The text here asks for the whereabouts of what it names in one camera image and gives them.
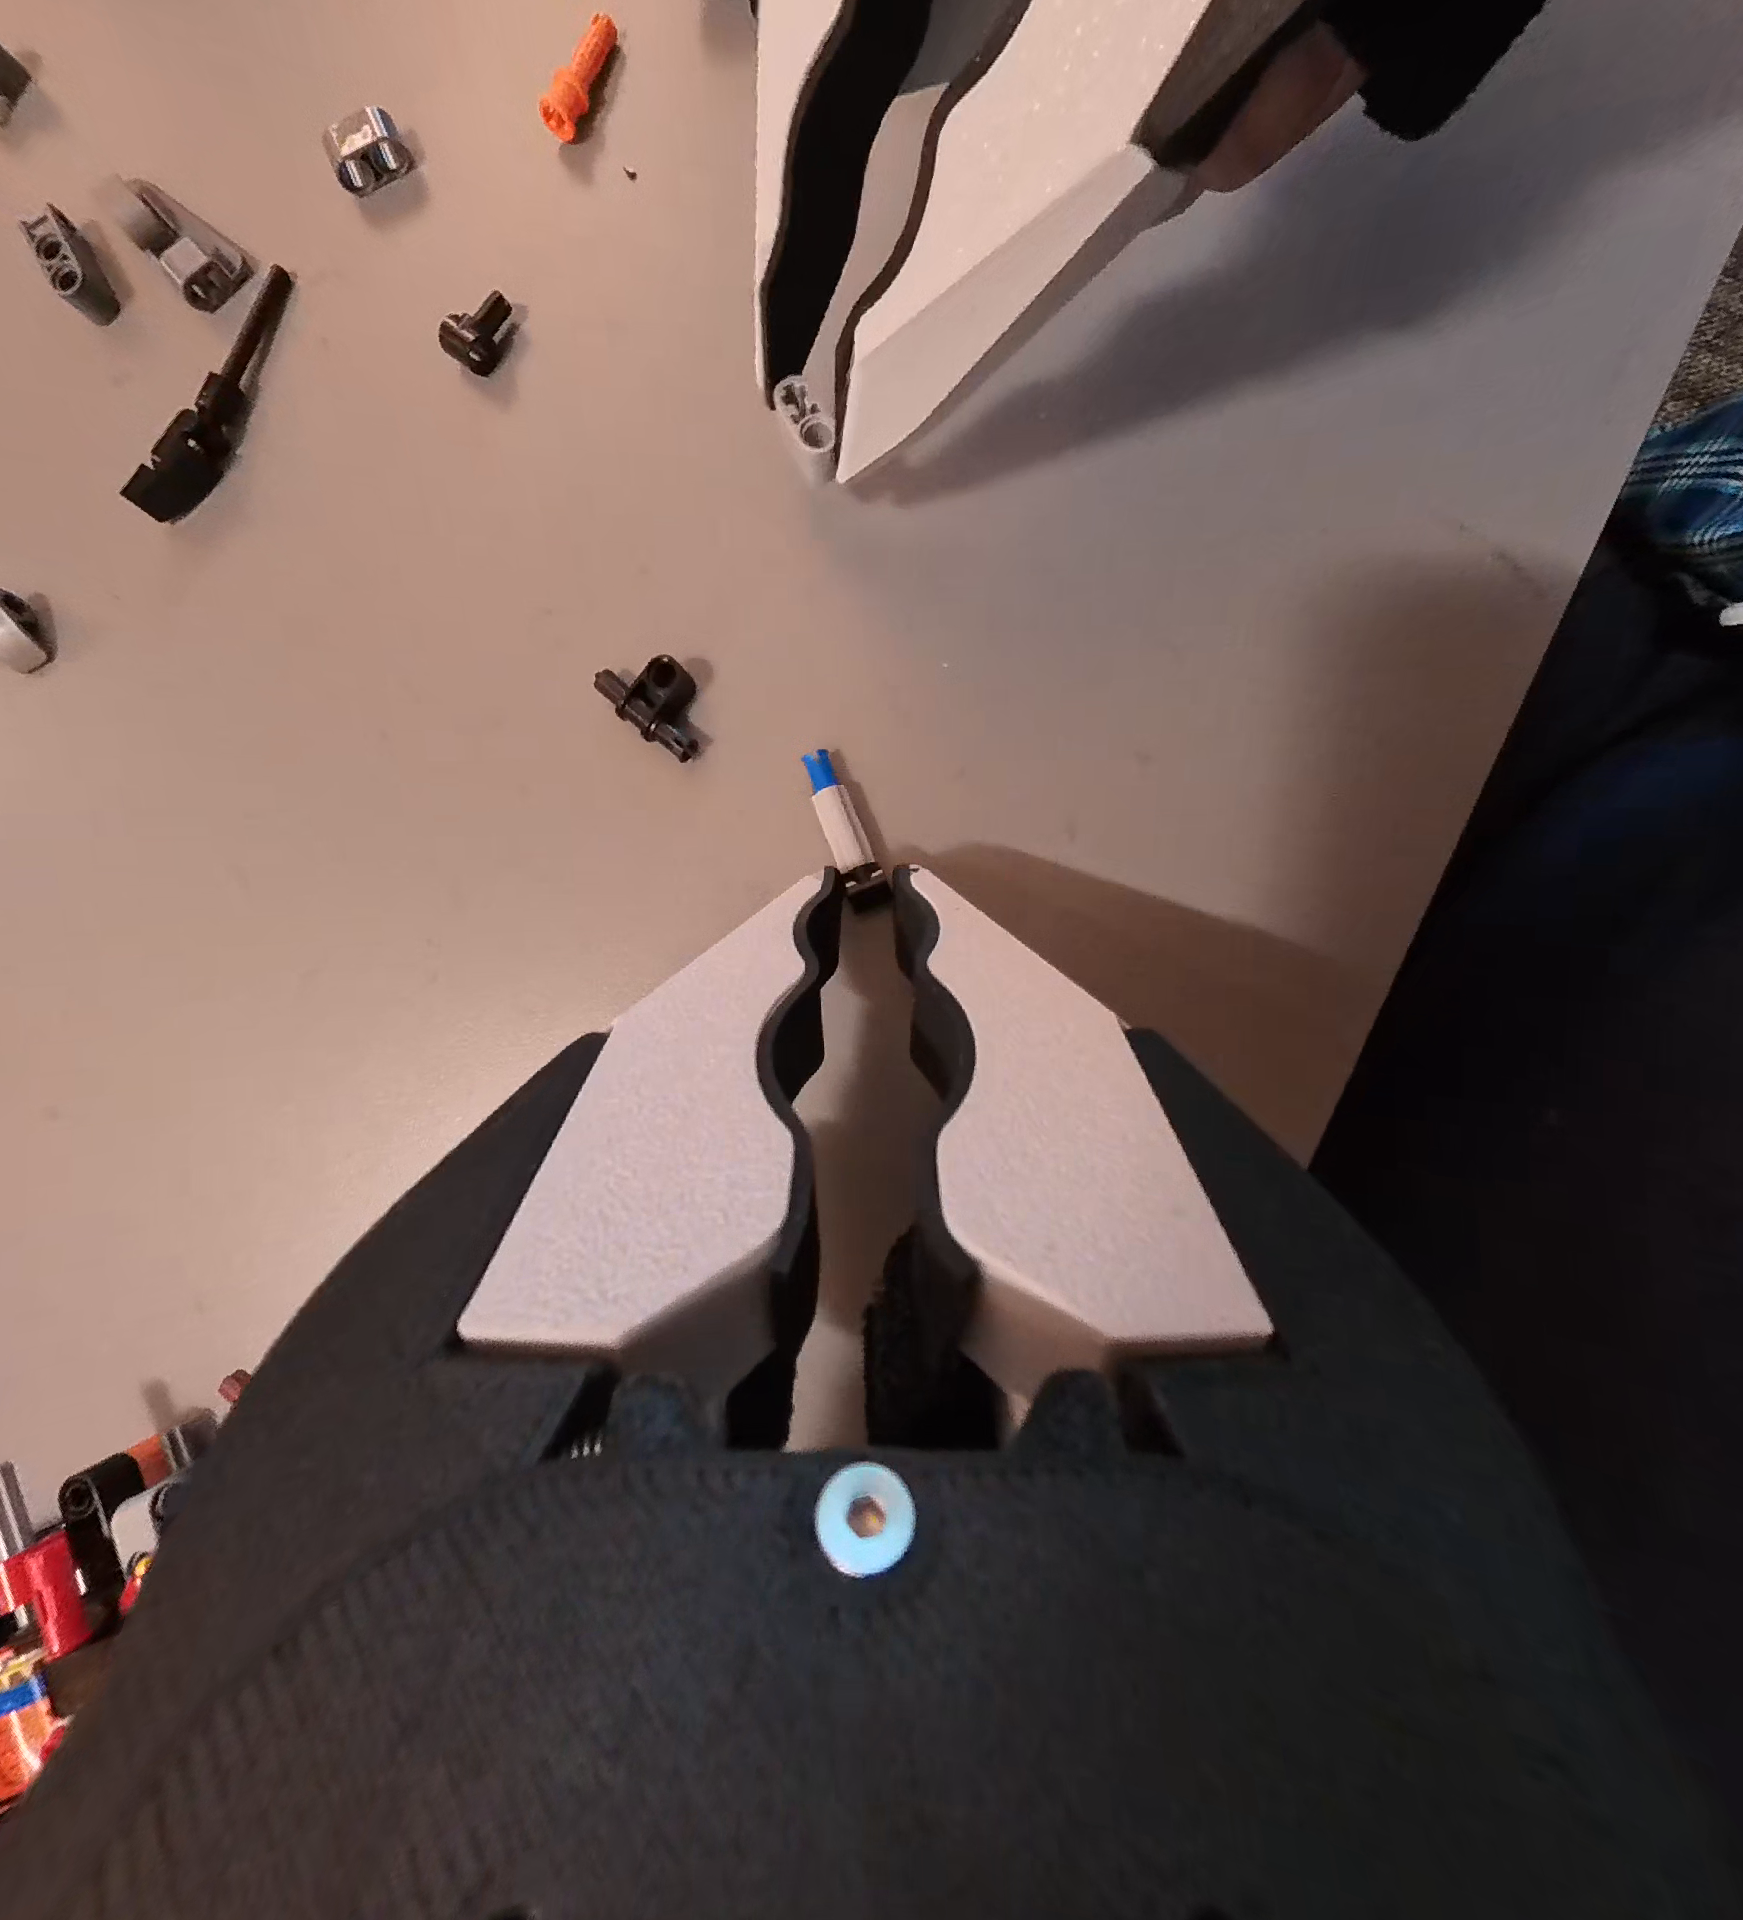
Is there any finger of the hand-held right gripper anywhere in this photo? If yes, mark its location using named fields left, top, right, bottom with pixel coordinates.
left=752, top=0, right=1033, bottom=387
left=833, top=0, right=1364, bottom=485

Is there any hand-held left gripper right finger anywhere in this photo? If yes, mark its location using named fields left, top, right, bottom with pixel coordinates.
left=889, top=866, right=1277, bottom=1391

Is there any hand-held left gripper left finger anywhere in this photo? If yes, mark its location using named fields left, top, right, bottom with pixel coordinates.
left=454, top=870, right=846, bottom=1387

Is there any grey lego connector with blue pin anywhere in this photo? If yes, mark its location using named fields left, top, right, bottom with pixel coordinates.
left=800, top=748, right=889, bottom=908

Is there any orange lego pin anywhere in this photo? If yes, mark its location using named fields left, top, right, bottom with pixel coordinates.
left=538, top=13, right=619, bottom=146

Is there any small black lego connector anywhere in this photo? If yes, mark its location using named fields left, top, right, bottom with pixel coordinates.
left=435, top=290, right=522, bottom=377

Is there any rounded grey lego connector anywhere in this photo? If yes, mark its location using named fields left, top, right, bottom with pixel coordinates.
left=324, top=107, right=417, bottom=197

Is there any black lego cross connector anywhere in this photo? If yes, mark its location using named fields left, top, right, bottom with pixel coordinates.
left=593, top=659, right=709, bottom=765

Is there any grey flat lego piece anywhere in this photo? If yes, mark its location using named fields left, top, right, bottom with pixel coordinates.
left=118, top=176, right=254, bottom=316

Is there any black lego lever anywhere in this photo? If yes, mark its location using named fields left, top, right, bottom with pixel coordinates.
left=118, top=266, right=297, bottom=526

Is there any dark grey three-hole lego beam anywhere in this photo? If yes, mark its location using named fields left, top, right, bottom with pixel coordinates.
left=19, top=205, right=123, bottom=328

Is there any multicoloured lego technic model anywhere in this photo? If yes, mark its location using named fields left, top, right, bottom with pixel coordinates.
left=0, top=1366, right=263, bottom=1862

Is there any blue plaid shirt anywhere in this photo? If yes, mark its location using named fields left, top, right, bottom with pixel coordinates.
left=1619, top=368, right=1743, bottom=632

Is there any dark navy clothing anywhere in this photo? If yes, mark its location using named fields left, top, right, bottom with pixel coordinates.
left=1304, top=493, right=1743, bottom=1920

